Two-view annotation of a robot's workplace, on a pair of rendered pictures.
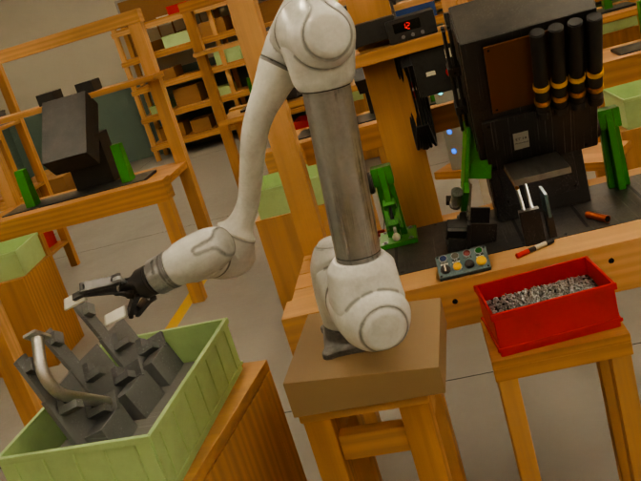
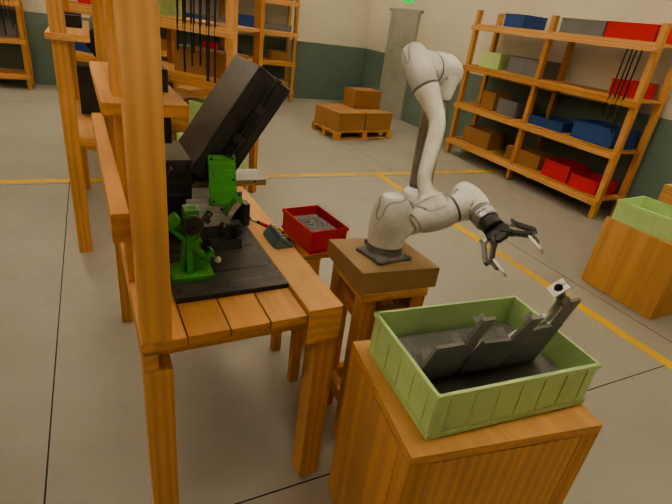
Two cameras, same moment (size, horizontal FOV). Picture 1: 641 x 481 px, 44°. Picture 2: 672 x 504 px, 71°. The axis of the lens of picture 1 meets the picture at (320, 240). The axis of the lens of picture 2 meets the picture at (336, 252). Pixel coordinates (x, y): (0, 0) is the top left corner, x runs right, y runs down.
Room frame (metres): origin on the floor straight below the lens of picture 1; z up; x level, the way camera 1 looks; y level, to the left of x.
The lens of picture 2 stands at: (3.20, 1.27, 1.84)
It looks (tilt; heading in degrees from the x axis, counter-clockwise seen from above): 26 degrees down; 230
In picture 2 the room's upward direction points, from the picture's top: 8 degrees clockwise
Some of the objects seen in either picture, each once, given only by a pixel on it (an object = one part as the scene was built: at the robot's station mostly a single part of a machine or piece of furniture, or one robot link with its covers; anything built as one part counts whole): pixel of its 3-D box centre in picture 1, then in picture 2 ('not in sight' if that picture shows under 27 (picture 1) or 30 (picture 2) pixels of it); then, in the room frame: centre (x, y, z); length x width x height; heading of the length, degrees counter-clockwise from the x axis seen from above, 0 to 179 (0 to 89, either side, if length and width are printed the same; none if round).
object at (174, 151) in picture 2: (529, 156); (165, 187); (2.56, -0.75, 1.07); 0.30 x 0.18 x 0.34; 80
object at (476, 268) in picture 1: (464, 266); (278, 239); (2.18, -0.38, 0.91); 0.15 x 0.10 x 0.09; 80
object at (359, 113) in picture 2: not in sight; (353, 112); (-2.25, -5.33, 0.37); 1.20 x 0.80 x 0.74; 177
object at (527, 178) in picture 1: (530, 162); (220, 178); (2.33, -0.68, 1.11); 0.39 x 0.16 x 0.03; 170
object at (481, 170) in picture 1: (475, 155); (220, 177); (2.39, -0.53, 1.17); 0.13 x 0.12 x 0.20; 80
